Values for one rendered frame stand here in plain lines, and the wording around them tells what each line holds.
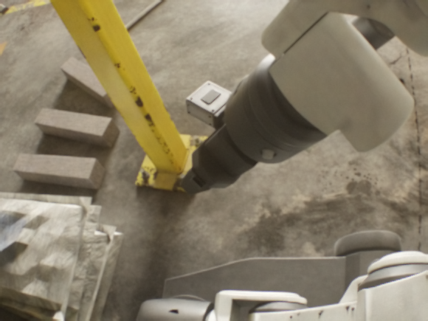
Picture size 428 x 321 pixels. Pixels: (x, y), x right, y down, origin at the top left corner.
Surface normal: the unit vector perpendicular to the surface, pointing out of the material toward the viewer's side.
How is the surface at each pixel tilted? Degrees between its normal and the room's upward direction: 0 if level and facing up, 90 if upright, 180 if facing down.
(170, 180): 0
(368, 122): 62
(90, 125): 0
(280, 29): 79
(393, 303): 51
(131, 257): 0
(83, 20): 90
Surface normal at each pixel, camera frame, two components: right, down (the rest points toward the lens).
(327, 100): -0.64, 0.62
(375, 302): -0.90, -0.33
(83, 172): -0.25, -0.54
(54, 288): 0.72, -0.25
